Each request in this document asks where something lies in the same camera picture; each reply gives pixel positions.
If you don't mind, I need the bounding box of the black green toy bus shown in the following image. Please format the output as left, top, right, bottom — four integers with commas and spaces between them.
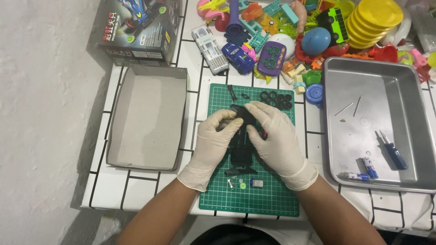
316, 7, 349, 46

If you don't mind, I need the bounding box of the black toy car chassis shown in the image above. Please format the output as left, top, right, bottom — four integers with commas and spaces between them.
225, 104, 267, 176

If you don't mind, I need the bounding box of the blue white battery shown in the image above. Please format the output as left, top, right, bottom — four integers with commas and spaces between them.
362, 157, 379, 179
344, 172, 370, 181

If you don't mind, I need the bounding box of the person's right hand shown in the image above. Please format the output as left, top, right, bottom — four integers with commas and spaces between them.
245, 101, 319, 191

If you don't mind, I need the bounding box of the empty grey cardboard box tray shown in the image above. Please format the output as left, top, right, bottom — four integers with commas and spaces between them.
106, 65, 188, 171

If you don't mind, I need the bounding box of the small green toy cup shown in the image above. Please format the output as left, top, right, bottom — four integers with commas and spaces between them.
303, 70, 322, 86

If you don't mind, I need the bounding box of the blue toy car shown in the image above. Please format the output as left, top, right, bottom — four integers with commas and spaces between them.
221, 42, 255, 75

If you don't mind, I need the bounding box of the blue round toy lid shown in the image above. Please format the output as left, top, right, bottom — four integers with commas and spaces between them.
305, 84, 324, 108

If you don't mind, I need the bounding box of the purple toy remote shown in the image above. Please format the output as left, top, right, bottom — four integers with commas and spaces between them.
256, 41, 287, 77

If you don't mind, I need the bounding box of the stack of yellow toy plates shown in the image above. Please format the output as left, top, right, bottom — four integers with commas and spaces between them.
346, 0, 404, 49

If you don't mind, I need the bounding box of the cluster of black toy tyres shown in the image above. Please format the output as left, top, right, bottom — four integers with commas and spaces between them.
260, 90, 294, 110

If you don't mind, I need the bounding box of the green cutting mat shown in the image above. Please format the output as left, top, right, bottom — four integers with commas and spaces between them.
198, 83, 300, 218

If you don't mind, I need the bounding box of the printed toy car box lid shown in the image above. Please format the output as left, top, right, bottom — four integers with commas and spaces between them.
95, 0, 183, 67

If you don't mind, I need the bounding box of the white toy egg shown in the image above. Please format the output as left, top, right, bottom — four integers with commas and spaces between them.
269, 33, 295, 58

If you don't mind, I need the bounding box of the silver metal tray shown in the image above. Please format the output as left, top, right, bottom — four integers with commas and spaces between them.
322, 57, 436, 194

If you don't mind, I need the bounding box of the person's black shirt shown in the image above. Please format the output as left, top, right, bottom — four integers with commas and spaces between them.
190, 224, 283, 245

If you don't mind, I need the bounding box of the blue handled screwdriver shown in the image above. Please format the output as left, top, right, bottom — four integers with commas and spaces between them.
380, 130, 409, 170

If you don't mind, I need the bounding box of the blue toy egg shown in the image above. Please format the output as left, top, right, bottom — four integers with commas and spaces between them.
301, 27, 332, 56

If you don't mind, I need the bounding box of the heap of colourful plastic toys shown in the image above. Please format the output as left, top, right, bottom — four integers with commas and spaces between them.
196, 0, 436, 96

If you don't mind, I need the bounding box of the blue toy horn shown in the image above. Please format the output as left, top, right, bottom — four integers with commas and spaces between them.
225, 0, 244, 36

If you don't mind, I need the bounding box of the person's left hand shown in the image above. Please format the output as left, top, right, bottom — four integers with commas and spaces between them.
177, 109, 244, 192

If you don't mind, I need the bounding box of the white toy truck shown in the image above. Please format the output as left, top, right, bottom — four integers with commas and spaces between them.
191, 24, 229, 75

